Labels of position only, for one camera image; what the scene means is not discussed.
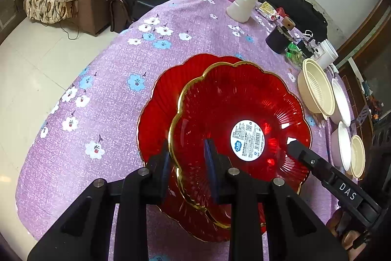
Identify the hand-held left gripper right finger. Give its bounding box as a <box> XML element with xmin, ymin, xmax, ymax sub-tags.
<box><xmin>204</xmin><ymin>139</ymin><xmax>349</xmax><ymax>261</ymax></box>

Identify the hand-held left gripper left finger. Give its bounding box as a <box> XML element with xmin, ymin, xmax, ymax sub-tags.
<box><xmin>27</xmin><ymin>139</ymin><xmax>172</xmax><ymax>261</ymax></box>

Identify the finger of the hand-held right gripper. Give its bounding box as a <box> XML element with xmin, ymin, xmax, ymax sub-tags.
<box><xmin>286</xmin><ymin>139</ymin><xmax>382</xmax><ymax>220</ymax></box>

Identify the small beige bowl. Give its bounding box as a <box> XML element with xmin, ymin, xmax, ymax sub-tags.
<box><xmin>350</xmin><ymin>135</ymin><xmax>366</xmax><ymax>178</ymax></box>

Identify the white bowl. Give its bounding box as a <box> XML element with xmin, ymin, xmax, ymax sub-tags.
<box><xmin>330</xmin><ymin>121</ymin><xmax>352</xmax><ymax>171</ymax></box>
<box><xmin>330</xmin><ymin>78</ymin><xmax>352</xmax><ymax>127</ymax></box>

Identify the red gold-rimmed plate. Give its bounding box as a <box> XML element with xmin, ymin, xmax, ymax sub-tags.
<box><xmin>136</xmin><ymin>54</ymin><xmax>266</xmax><ymax>243</ymax></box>

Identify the red plate with white label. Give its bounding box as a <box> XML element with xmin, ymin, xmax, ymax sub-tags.
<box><xmin>169</xmin><ymin>61</ymin><xmax>313</xmax><ymax>229</ymax></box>

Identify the large beige ribbed bowl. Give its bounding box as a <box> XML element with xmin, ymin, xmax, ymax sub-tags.
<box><xmin>297</xmin><ymin>58</ymin><xmax>336</xmax><ymax>118</ymax></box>

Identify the person's right hand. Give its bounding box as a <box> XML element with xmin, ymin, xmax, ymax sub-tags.
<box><xmin>325</xmin><ymin>207</ymin><xmax>371</xmax><ymax>251</ymax></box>

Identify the grey metal phone stand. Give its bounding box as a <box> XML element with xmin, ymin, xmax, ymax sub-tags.
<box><xmin>351</xmin><ymin>105</ymin><xmax>371</xmax><ymax>127</ymax></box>

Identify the white plastic jar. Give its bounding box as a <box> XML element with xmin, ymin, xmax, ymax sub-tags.
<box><xmin>316</xmin><ymin>39</ymin><xmax>338</xmax><ymax>69</ymax></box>

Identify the green packet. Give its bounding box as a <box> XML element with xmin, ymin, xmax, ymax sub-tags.
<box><xmin>285</xmin><ymin>42</ymin><xmax>303</xmax><ymax>64</ymax></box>

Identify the purple floral tablecloth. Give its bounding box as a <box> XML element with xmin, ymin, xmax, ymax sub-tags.
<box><xmin>17</xmin><ymin>0</ymin><xmax>371</xmax><ymax>261</ymax></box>

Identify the black cup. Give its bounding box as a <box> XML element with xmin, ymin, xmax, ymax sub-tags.
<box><xmin>265</xmin><ymin>26</ymin><xmax>291</xmax><ymax>54</ymax></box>

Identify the yellow snack packet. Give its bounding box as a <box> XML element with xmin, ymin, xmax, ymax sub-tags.
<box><xmin>256</xmin><ymin>1</ymin><xmax>284</xmax><ymax>21</ymax></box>

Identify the black floor cable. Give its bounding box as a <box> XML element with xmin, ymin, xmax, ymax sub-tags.
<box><xmin>58</xmin><ymin>19</ymin><xmax>80</xmax><ymax>41</ymax></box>

